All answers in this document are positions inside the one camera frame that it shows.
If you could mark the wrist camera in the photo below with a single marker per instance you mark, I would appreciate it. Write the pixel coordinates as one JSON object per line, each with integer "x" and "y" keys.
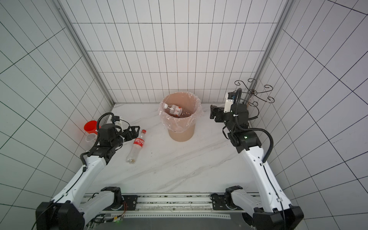
{"x": 117, "y": 122}
{"x": 229, "y": 102}

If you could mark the red label cola bottle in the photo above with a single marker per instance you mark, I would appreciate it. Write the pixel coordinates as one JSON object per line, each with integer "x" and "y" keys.
{"x": 136, "y": 148}

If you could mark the clear bottle red white label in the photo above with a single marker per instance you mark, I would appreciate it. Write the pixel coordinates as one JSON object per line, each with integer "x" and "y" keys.
{"x": 176, "y": 111}

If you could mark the beige bin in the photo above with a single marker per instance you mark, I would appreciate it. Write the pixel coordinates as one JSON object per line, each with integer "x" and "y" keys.
{"x": 182, "y": 137}

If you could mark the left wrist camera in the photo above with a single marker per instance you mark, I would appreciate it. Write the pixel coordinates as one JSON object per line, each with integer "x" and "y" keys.
{"x": 117, "y": 122}

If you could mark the metal mounting rail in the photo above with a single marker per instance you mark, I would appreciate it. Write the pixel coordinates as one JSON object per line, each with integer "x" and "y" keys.
{"x": 172, "y": 202}

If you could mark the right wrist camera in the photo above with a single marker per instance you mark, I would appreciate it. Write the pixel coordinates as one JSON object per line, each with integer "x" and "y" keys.
{"x": 229, "y": 102}

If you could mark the clear wine glass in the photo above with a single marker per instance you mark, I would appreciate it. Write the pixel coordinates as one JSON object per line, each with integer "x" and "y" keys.
{"x": 91, "y": 138}

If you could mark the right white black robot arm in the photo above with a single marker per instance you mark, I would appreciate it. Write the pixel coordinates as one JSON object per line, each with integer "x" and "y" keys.
{"x": 249, "y": 146}

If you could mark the red plastic cup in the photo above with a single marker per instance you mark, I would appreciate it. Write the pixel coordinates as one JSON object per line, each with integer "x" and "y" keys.
{"x": 90, "y": 127}

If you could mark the clear plastic bin liner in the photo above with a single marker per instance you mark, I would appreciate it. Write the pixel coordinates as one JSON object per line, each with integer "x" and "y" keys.
{"x": 186, "y": 100}

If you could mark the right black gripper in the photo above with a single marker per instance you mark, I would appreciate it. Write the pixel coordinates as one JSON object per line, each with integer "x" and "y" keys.
{"x": 219, "y": 113}

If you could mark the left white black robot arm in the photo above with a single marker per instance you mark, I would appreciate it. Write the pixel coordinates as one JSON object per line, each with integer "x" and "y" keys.
{"x": 65, "y": 211}

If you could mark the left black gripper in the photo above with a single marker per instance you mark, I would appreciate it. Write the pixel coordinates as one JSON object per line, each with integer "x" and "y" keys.
{"x": 135, "y": 134}

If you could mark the copper stand black base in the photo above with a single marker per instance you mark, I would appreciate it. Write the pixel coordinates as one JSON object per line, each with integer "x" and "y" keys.
{"x": 254, "y": 93}

